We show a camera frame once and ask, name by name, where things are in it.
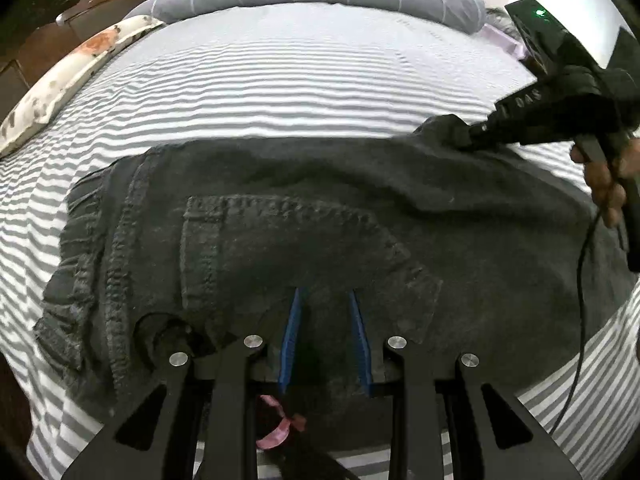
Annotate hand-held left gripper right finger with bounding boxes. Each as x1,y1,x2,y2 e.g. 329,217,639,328
347,289,583,480

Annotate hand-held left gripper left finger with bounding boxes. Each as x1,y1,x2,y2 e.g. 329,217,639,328
62,287,306,480

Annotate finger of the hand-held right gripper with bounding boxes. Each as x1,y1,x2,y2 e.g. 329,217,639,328
435,114,506,152

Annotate dark grey denim pants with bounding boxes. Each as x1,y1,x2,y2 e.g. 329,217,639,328
32,115,640,453

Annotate person's right hand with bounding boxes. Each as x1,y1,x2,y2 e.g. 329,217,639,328
570,141,626,230

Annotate pink ribbon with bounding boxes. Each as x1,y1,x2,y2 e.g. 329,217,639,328
256,394,307,450

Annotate purple cloth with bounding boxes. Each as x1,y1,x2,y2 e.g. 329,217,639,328
480,25,531,61

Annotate floral blanket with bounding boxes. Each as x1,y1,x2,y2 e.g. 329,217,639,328
485,7,516,31

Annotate grey white striped bed sheet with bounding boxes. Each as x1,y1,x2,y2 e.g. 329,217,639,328
0,2,640,480

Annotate floral pillow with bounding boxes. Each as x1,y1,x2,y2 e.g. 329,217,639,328
0,14,166,158

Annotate black cable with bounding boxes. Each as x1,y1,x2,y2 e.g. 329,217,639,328
547,207,603,436

